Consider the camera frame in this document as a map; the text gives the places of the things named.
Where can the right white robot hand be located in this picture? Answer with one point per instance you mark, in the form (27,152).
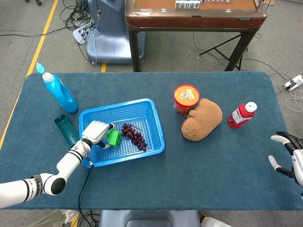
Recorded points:
(297,163)

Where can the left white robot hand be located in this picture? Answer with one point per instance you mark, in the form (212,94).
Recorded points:
(95,132)

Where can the green toy building block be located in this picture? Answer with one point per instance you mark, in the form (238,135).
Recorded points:
(114,139)

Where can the purple grape bunch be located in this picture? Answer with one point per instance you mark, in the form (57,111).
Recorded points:
(133,136)

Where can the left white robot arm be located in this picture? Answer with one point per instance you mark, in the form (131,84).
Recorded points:
(68,160)

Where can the blue plastic mesh basket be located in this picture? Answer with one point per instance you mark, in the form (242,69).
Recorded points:
(142,113)

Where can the dark green plastic holder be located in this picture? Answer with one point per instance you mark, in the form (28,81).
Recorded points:
(67,132)

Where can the blue detergent bottle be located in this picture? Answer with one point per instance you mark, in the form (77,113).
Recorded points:
(61,94)

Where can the red juice bottle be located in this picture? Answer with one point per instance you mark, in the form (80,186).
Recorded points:
(241,114)

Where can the white power strip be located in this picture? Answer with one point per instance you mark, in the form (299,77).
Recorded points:
(294,82)
(80,34)

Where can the teal table cloth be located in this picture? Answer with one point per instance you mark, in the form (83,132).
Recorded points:
(165,179)

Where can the grey sneaker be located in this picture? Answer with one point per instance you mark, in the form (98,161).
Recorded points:
(69,215)

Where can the red instant noodle cup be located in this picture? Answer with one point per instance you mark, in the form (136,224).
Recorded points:
(186,95)

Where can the blue-grey robot torso base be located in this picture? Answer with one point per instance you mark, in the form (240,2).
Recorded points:
(149,218)

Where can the brown plush capybara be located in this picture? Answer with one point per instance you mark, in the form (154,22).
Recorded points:
(203,120)

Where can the brown mahjong table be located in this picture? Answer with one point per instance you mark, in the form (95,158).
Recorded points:
(196,20)

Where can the mahjong tile row black marks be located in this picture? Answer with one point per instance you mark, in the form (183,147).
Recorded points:
(187,4)

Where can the mahjong tile row red marks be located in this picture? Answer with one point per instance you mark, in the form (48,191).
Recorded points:
(219,1)

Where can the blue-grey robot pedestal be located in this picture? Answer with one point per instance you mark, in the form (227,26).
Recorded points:
(111,42)

